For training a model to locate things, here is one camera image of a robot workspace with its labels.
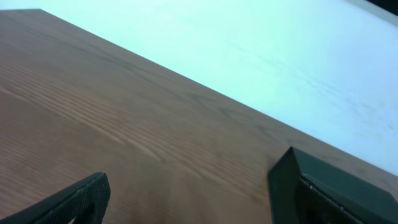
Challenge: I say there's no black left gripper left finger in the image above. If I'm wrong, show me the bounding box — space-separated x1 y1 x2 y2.
1 172 111 224

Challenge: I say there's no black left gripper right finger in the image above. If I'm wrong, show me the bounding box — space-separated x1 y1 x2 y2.
295 177 364 224

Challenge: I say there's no black gift box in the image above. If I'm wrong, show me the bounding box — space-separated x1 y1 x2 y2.
267 147 397 224

